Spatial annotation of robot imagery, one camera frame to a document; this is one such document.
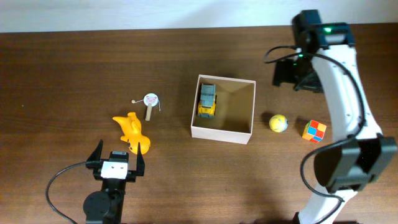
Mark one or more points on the pink cardboard box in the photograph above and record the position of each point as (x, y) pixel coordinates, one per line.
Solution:
(234, 115)

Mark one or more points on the colourful puzzle cube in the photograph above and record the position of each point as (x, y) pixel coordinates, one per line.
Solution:
(314, 131)

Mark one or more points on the yellow ball toy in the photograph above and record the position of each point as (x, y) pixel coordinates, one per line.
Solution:
(278, 123)

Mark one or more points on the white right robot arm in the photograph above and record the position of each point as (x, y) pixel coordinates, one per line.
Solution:
(324, 60)

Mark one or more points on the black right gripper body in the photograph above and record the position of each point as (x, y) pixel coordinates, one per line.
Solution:
(300, 70)

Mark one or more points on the orange rubber dolphin toy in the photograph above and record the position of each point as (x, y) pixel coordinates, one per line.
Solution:
(132, 133)

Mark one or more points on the pig face rattle drum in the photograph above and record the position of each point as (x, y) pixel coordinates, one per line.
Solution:
(151, 100)

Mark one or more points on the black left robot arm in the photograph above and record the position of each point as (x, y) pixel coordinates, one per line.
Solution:
(106, 205)

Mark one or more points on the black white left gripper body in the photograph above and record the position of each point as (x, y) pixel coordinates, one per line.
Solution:
(130, 175)

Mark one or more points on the yellow grey toy truck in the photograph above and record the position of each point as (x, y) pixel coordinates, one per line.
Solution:
(207, 104)

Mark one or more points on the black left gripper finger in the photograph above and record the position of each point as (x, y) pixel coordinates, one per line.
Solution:
(96, 154)
(140, 164)

